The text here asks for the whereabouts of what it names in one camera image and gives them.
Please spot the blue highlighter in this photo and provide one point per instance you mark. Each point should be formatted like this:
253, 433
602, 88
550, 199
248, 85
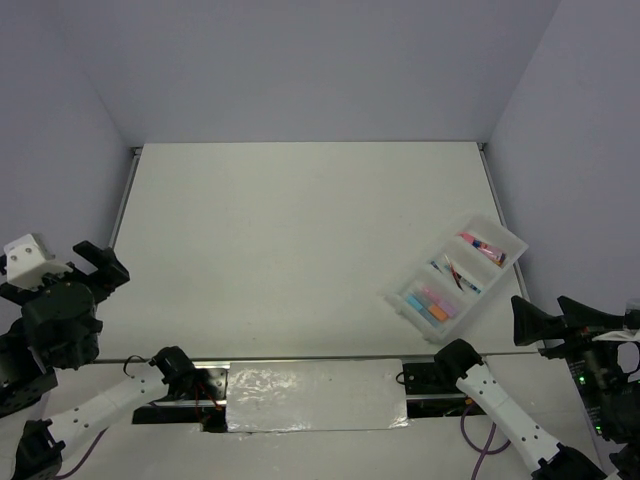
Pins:
416, 304

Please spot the dark blue gel pen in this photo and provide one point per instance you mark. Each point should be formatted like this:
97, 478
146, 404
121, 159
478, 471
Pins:
439, 267

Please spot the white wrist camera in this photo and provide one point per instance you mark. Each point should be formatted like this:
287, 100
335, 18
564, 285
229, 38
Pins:
29, 261
629, 332

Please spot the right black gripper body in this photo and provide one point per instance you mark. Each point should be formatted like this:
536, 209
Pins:
595, 365

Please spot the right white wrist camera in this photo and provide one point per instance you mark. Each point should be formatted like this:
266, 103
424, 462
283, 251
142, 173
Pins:
629, 332

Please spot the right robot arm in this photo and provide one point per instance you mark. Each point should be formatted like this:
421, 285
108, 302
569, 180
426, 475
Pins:
534, 418

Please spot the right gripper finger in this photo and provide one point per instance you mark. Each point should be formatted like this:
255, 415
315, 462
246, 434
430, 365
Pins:
532, 324
582, 317

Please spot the silver foil tape sheet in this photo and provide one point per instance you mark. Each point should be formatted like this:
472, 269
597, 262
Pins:
309, 396

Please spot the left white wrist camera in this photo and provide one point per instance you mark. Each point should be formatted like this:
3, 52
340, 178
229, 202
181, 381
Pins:
29, 261

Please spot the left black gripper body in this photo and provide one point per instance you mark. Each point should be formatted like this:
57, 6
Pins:
62, 356

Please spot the light blue gel pen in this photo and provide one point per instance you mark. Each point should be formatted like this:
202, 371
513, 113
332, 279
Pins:
470, 285

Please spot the purple highlighter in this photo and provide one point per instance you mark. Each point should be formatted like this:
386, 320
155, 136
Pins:
437, 299

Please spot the red gel pen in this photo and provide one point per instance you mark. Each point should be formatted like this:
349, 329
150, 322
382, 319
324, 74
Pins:
453, 272

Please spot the orange highlighter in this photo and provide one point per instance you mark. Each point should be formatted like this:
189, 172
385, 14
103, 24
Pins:
438, 313

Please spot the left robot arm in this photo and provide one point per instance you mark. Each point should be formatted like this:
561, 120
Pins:
49, 406

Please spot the clear plastic organizer tray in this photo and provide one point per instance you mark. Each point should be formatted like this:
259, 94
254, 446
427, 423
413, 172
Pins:
468, 262

